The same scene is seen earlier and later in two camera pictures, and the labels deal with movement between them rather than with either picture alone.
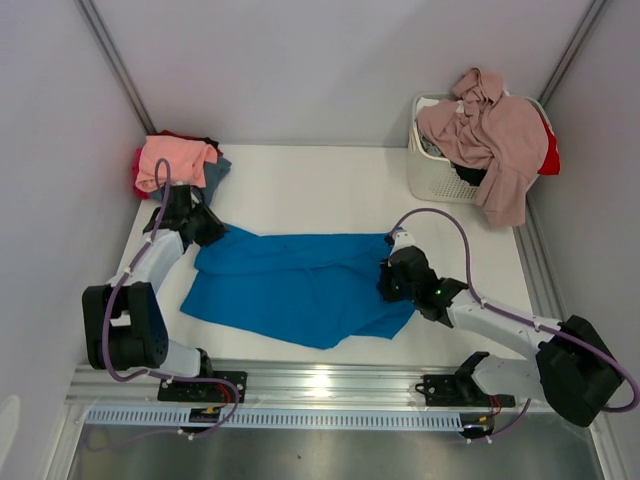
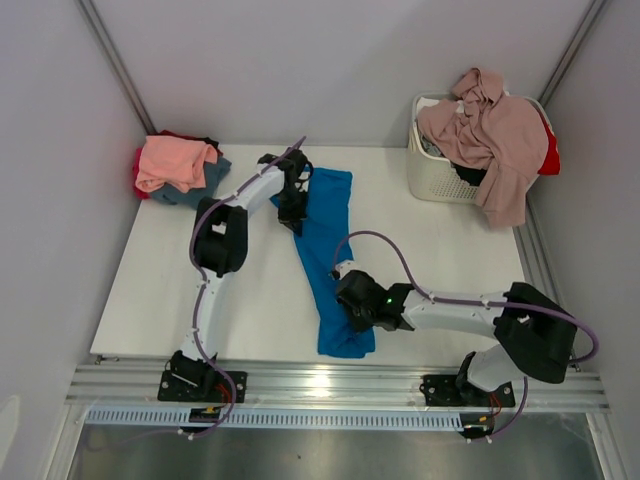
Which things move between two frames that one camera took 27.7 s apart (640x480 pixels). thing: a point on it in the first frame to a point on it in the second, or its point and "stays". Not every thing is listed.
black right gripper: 387,294 to 356,326
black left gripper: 216,227 to 293,220
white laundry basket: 429,174 stays
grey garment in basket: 429,147 stays
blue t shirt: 305,291 to 322,249
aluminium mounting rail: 283,385 stays
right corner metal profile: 575,45 stays
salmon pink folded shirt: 166,159 stays
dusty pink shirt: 509,135 stays
